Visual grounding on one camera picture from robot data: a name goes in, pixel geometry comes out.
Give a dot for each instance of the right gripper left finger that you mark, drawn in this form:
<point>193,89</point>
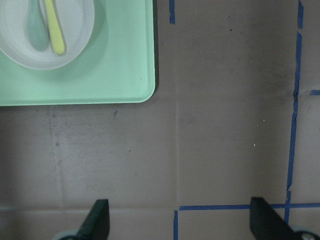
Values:
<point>96,225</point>

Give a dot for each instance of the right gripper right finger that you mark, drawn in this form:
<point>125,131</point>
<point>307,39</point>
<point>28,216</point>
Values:
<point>266,224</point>

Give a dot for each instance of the yellow plastic fork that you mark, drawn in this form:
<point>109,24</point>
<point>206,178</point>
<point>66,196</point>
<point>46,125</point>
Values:
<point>54,28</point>

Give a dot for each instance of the white round plate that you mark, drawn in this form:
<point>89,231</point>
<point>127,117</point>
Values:
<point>76,18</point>

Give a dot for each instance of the brown paper table cover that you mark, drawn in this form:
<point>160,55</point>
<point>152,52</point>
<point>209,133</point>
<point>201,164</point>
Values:
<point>235,114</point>

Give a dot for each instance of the light green tray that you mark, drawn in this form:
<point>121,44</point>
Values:
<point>109,57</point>

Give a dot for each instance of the teal plastic spoon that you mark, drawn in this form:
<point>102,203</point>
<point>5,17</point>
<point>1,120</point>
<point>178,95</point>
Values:
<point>35,27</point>

